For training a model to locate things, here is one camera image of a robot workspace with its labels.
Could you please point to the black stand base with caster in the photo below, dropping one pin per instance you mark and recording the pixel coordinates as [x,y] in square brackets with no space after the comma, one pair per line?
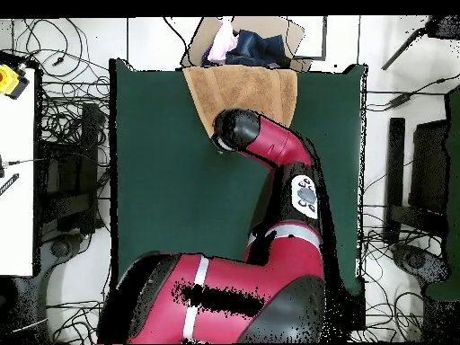
[59,248]
[415,259]

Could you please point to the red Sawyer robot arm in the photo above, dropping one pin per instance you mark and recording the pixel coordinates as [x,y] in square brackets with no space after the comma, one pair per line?
[280,266]

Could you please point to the white desk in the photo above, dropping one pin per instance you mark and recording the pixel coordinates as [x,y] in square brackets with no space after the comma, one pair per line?
[16,215]

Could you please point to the orange terry towel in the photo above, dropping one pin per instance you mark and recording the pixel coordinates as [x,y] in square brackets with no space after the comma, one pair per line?
[237,90]

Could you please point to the brown cardboard box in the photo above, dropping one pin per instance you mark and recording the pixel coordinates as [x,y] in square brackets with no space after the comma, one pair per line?
[287,36]

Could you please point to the green cloth covered table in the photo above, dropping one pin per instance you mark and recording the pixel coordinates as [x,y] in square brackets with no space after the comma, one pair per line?
[453,179]

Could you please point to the black frame stand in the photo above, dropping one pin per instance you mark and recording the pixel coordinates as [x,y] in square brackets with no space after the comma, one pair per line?
[88,143]

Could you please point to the dark green table cloth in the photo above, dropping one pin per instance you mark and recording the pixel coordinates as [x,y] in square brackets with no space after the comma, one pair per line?
[161,215]

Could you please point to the blue denim jeans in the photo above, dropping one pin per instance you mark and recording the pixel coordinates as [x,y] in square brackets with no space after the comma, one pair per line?
[258,46]

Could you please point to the black tripod leg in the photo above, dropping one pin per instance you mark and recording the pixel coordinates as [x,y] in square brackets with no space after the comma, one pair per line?
[445,27]

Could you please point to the pink garment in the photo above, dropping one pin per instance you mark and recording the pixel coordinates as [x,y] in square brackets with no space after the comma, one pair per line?
[222,43]

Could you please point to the black flat tool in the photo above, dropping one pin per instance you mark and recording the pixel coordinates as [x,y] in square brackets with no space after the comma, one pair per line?
[9,184]

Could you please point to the yellow emergency stop button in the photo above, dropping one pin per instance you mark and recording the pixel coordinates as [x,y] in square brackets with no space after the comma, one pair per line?
[9,81]

